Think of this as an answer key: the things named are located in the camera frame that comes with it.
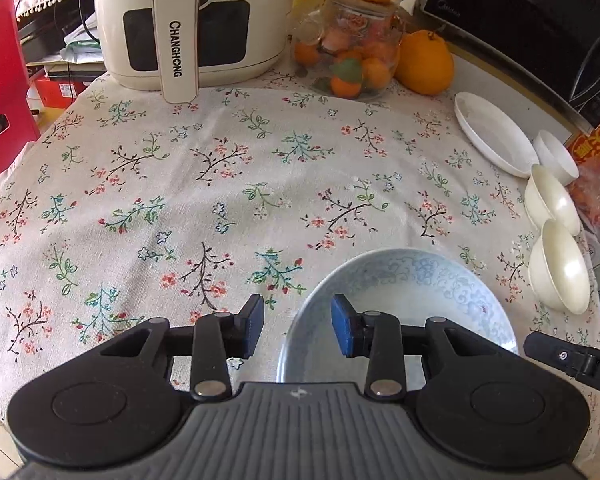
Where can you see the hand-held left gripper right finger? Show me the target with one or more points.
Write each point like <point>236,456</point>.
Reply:
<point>341,327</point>

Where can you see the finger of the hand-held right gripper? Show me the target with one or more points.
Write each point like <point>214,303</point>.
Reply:
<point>555,357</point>

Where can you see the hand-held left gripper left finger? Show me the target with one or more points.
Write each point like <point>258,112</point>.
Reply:
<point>252,327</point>

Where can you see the pearl white bowl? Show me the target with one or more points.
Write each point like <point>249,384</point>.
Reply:
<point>550,200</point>
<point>560,265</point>

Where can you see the blue patterned plate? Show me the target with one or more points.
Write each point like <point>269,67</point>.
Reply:
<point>430,280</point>

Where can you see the white oval plate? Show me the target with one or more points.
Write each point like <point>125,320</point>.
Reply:
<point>490,130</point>

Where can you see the floral tablecloth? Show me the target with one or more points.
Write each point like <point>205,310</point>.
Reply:
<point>180,185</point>

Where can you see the plastic bag of small oranges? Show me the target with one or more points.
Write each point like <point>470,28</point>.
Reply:
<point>597,200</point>

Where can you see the glass jar of small oranges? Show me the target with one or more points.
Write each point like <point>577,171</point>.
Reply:
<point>350,35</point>

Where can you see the flat red box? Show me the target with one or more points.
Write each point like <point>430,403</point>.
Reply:
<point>55,91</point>

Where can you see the stack of papers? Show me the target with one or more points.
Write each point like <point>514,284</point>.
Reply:
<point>75,52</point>

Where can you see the black microwave oven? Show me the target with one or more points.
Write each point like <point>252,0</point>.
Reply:
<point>520,20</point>

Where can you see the red plastic chair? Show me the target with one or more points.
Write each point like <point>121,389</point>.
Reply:
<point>0,60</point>

